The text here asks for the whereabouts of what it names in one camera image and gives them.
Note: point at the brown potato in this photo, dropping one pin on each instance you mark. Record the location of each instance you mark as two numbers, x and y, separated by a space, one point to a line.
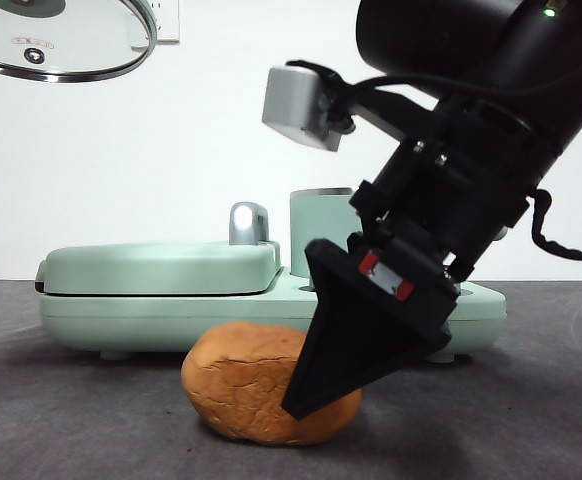
236 385

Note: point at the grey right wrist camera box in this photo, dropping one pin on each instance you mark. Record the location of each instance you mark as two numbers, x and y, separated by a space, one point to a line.
291 105

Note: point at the mint green breakfast maker base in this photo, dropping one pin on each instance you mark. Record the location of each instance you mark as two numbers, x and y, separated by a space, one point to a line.
121 320

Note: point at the white wall socket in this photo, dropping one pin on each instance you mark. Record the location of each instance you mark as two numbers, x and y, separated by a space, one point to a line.
168 20

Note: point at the glass pot lid green knob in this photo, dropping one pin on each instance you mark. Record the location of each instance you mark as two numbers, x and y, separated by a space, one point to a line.
71 30

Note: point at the mint green steamer pot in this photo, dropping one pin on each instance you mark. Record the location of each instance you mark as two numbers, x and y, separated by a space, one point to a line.
321 230

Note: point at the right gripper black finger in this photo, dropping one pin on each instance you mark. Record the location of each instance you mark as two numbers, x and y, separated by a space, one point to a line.
361 340

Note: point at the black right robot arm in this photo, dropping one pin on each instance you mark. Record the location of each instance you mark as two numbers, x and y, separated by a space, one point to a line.
471 40

